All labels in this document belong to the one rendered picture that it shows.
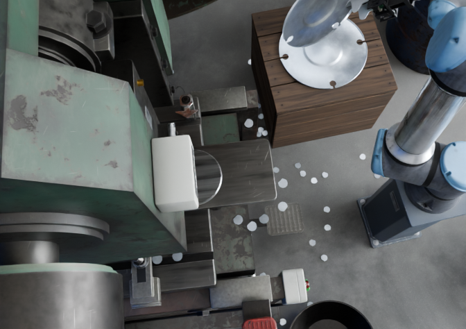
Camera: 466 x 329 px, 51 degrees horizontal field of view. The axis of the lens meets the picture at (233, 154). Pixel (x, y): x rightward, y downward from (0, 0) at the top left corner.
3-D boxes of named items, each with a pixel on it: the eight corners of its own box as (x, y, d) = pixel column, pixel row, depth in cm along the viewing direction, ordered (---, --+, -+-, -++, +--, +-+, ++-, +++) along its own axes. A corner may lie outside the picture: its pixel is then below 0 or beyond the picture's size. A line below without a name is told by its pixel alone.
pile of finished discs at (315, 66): (352, 5, 169) (353, 3, 168) (377, 79, 160) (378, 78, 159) (270, 21, 168) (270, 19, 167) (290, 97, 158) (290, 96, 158)
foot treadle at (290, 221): (298, 205, 172) (299, 202, 167) (302, 234, 168) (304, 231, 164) (129, 224, 171) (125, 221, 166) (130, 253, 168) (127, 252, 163)
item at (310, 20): (336, -38, 164) (335, -40, 163) (376, -9, 141) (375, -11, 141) (273, 26, 172) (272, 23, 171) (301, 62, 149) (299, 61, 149)
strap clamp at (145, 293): (157, 227, 111) (148, 218, 101) (161, 305, 105) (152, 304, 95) (130, 230, 110) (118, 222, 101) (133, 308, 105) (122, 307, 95)
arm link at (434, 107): (419, 195, 126) (544, 60, 77) (361, 180, 127) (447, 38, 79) (424, 155, 131) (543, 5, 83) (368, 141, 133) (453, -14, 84)
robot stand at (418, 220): (403, 188, 184) (451, 148, 141) (421, 237, 178) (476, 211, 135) (356, 199, 183) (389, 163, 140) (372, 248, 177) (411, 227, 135)
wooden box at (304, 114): (345, 44, 203) (364, -9, 170) (372, 128, 191) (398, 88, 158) (250, 62, 202) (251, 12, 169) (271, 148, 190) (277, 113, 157)
